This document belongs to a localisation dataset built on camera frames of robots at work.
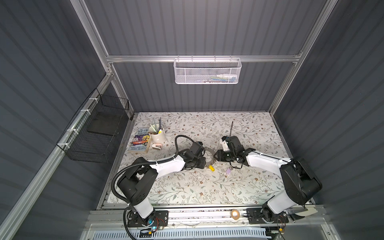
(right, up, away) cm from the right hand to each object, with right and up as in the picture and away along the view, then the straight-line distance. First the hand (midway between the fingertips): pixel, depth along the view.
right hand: (217, 156), depth 91 cm
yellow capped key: (-3, -8, 0) cm, 8 cm away
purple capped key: (+6, -9, -1) cm, 11 cm away
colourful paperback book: (-51, +8, +11) cm, 53 cm away
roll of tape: (+7, -28, -16) cm, 33 cm away
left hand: (-8, -3, -1) cm, 9 cm away
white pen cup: (-38, +14, +5) cm, 41 cm away
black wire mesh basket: (-66, +16, -16) cm, 69 cm away
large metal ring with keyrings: (-2, -3, +3) cm, 5 cm away
